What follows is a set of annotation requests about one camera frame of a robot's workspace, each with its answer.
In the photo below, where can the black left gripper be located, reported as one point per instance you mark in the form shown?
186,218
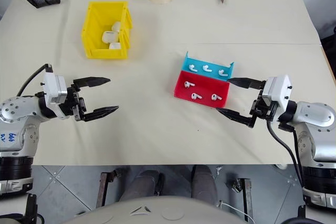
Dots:
72,103

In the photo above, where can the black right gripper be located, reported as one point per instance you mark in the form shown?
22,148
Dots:
263,111

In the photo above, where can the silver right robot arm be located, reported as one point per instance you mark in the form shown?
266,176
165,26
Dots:
312,119

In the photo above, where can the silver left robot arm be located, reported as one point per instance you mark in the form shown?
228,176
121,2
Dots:
15,111

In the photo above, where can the yellow plastic bin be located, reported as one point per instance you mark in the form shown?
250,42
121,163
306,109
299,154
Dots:
93,30

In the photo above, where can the white earbud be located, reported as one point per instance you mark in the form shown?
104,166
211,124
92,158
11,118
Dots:
215,97
187,85
194,97
193,68
222,72
206,68

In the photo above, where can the red plastic tray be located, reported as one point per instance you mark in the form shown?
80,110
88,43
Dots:
204,87

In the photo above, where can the blue plastic tray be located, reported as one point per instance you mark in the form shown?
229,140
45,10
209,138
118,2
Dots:
187,61

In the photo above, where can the cream table cover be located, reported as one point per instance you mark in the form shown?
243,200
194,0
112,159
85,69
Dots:
157,134

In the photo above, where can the dark metal table leg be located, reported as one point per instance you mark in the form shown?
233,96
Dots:
102,190
246,200

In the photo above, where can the dark grey rounded shape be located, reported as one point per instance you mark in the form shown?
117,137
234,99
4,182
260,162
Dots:
143,184
203,184

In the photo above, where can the dark background object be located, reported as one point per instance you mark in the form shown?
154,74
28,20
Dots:
329,40

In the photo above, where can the grey robot torso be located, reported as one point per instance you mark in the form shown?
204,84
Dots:
157,209

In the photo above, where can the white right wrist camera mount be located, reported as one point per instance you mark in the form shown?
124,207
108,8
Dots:
278,90

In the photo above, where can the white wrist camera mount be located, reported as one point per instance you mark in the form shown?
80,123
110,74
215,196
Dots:
278,90
53,87

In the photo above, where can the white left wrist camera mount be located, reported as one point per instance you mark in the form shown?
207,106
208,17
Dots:
53,87

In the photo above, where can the black bracket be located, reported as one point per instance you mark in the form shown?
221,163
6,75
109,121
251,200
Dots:
32,208

